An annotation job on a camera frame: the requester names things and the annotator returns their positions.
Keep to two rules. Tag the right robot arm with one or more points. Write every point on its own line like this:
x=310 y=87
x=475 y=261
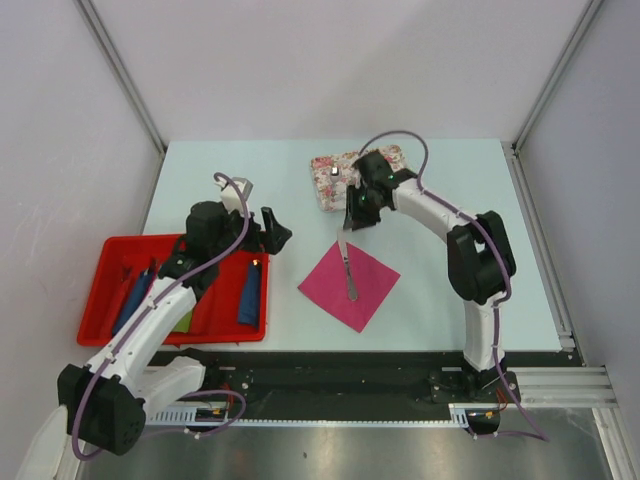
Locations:
x=480 y=260

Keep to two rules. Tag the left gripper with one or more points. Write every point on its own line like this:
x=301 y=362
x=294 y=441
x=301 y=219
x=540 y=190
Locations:
x=270 y=240

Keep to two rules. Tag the pink paper napkin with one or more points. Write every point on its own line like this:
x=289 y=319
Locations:
x=326 y=286

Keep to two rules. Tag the floral tray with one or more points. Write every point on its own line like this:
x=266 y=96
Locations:
x=333 y=197

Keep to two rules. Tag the white cable duct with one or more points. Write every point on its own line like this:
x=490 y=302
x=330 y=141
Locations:
x=190 y=415

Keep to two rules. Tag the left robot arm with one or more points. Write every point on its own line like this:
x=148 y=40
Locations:
x=109 y=399

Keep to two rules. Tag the aluminium rail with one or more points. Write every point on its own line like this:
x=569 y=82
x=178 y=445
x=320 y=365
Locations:
x=565 y=387

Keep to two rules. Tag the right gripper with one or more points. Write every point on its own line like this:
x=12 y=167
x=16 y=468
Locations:
x=355 y=217

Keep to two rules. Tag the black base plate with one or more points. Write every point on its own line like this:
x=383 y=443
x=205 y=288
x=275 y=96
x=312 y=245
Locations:
x=359 y=386

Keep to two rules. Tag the green napkin roll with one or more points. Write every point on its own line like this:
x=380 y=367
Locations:
x=184 y=324

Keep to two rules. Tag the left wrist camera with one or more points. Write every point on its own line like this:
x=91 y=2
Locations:
x=233 y=197

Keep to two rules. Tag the silver knife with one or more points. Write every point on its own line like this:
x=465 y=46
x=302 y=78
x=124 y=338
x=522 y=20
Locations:
x=352 y=291

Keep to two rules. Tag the red plastic bin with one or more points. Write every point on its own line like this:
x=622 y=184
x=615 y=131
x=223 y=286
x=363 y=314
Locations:
x=214 y=318

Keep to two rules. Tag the blue napkin roll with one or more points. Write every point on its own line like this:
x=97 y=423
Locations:
x=134 y=299
x=250 y=300

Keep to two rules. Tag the silver spoon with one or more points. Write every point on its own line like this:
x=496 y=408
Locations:
x=335 y=175

